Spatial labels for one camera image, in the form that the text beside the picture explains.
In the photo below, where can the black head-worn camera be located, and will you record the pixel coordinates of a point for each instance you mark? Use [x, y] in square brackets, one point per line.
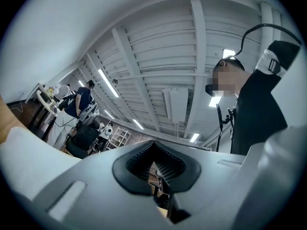
[209, 89]

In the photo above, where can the white ceiling air unit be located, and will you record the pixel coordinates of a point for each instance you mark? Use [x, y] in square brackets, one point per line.
[177, 104]

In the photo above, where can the person's torso in black shirt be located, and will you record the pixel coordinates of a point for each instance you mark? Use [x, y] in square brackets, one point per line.
[256, 109]

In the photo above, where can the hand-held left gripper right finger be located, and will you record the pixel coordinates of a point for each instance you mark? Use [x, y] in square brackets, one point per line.
[211, 188]

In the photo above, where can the ceiling tube light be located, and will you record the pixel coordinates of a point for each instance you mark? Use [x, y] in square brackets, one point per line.
[138, 124]
[108, 83]
[214, 102]
[227, 53]
[81, 83]
[109, 114]
[194, 137]

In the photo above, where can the person's head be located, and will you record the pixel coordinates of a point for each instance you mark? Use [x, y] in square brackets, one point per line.
[230, 80]

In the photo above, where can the white wooden rack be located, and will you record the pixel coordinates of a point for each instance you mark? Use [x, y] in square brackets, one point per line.
[120, 138]

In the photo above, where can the white table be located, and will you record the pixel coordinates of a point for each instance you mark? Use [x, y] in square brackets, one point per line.
[42, 97]

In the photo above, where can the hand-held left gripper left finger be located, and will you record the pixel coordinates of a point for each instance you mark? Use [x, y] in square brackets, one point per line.
[100, 195]

